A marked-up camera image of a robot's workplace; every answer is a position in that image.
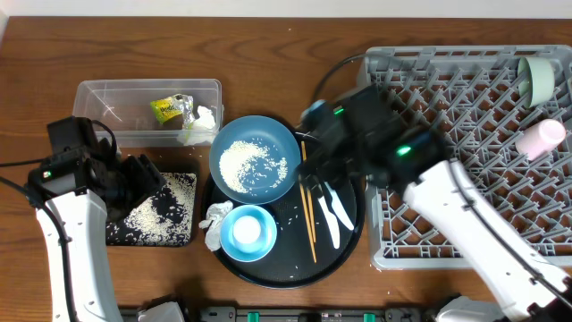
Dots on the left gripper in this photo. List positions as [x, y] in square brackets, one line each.
[148, 175]

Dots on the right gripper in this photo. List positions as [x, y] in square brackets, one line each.
[323, 162]

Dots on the yellow green snack wrapper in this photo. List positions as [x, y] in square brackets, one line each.
[170, 107]

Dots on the pink cup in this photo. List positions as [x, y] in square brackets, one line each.
[541, 138]

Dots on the mint green bowl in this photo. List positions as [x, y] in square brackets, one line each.
[538, 85]

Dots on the white tissue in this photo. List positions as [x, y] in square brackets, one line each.
[198, 127]

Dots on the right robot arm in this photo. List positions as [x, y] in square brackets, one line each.
[525, 286]

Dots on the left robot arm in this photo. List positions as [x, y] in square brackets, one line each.
[81, 284]

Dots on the grey dishwasher rack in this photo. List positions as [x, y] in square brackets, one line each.
[471, 95]

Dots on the wooden chopstick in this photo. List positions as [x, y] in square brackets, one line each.
[307, 218]
[309, 197]

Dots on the light blue plastic knife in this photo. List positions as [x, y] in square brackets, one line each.
[339, 209]

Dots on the spilled rice pile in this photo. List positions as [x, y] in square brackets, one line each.
[165, 214]

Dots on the white plastic knife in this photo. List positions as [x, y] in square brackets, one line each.
[331, 221]

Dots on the round black serving tray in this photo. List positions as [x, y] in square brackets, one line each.
[290, 264]

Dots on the dark blue plate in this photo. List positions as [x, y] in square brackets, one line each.
[253, 160]

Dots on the clear plastic bin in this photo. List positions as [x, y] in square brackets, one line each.
[124, 106]

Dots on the crumpled silver white napkin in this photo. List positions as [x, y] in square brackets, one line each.
[215, 215]

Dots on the white small cup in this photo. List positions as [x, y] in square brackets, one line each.
[246, 231]

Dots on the light blue saucer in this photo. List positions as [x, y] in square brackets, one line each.
[265, 242]

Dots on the black mounting rail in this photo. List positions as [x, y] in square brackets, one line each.
[230, 314]

